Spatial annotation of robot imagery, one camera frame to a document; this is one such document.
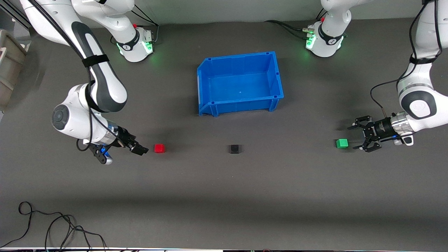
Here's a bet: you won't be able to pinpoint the black cables at arm base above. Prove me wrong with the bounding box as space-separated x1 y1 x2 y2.
131 9 160 44
264 10 328 40

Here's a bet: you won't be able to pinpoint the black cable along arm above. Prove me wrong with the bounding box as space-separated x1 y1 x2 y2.
26 0 105 153
370 0 440 114

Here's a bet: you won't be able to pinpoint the thin black cable on table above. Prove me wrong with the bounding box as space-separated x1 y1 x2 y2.
0 201 107 252

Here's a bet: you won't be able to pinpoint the black cables at right arm base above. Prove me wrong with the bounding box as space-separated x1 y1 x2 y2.
131 9 160 44

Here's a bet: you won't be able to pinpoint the black cables at left arm base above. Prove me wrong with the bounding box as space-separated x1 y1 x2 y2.
264 10 328 40

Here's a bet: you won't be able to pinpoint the black metal frame bars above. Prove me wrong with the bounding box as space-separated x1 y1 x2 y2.
0 0 33 29

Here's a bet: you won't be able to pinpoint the black cable along right arm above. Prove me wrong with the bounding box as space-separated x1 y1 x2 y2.
26 0 105 153

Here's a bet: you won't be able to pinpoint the blue plastic bin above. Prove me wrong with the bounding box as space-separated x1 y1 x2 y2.
197 51 284 117

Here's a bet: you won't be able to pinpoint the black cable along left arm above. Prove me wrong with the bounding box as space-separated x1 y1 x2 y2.
370 0 440 114

